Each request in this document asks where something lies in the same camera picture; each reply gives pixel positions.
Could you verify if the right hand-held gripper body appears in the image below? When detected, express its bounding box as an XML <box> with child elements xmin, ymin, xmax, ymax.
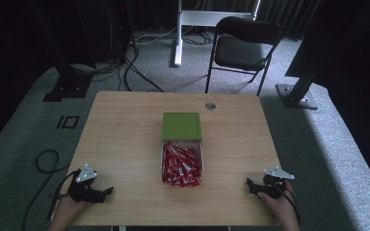
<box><xmin>255</xmin><ymin>166</ymin><xmax>296</xmax><ymax>200</ymax></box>

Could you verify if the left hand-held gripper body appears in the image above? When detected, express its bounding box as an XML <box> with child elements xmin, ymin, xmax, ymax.
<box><xmin>66</xmin><ymin>163</ymin><xmax>108</xmax><ymax>204</ymax></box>

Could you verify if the person's left hand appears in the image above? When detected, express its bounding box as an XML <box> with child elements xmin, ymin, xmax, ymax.
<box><xmin>57</xmin><ymin>193</ymin><xmax>91</xmax><ymax>217</ymax></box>

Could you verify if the person's right hand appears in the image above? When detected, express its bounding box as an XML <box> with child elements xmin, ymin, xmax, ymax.
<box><xmin>256</xmin><ymin>180</ymin><xmax>297</xmax><ymax>220</ymax></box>

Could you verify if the white drawer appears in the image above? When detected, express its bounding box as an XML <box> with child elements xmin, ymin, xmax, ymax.
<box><xmin>159</xmin><ymin>139</ymin><xmax>204</xmax><ymax>181</ymax></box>

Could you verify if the pile of red packets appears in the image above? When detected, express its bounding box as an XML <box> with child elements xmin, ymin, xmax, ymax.
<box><xmin>161</xmin><ymin>141</ymin><xmax>203</xmax><ymax>189</ymax></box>

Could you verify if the green drawer box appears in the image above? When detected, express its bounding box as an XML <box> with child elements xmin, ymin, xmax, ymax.
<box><xmin>161</xmin><ymin>112</ymin><xmax>203</xmax><ymax>141</ymax></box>

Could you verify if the black metal stand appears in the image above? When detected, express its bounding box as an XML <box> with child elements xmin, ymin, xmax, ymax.
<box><xmin>28</xmin><ymin>0</ymin><xmax>94</xmax><ymax>103</ymax></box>
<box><xmin>275</xmin><ymin>0</ymin><xmax>326</xmax><ymax>111</ymax></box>

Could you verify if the black folding chair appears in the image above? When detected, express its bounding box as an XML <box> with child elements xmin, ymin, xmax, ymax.
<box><xmin>204</xmin><ymin>15</ymin><xmax>284</xmax><ymax>97</ymax></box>

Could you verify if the dark curtain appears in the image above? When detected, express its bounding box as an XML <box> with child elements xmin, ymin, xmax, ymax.
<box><xmin>256</xmin><ymin>0</ymin><xmax>323</xmax><ymax>40</ymax></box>

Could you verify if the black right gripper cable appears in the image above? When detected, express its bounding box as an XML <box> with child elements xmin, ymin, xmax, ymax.
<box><xmin>277</xmin><ymin>181</ymin><xmax>303</xmax><ymax>227</ymax></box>

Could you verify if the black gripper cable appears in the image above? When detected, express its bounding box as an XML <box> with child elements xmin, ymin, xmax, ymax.
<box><xmin>277</xmin><ymin>181</ymin><xmax>303</xmax><ymax>227</ymax></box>
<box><xmin>21</xmin><ymin>149</ymin><xmax>79</xmax><ymax>231</ymax></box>

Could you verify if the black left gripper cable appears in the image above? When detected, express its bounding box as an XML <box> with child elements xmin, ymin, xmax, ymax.
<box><xmin>21</xmin><ymin>149</ymin><xmax>79</xmax><ymax>231</ymax></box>

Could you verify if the black floor cable bundle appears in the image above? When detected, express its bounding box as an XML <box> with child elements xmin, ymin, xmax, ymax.
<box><xmin>70</xmin><ymin>38</ymin><xmax>166</xmax><ymax>94</ymax></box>

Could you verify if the white floor cable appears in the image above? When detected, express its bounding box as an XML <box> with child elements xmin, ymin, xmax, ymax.
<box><xmin>134</xmin><ymin>26</ymin><xmax>178</xmax><ymax>46</ymax></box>

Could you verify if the white desk frame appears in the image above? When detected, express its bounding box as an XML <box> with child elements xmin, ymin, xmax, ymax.
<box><xmin>172</xmin><ymin>0</ymin><xmax>262</xmax><ymax>67</ymax></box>

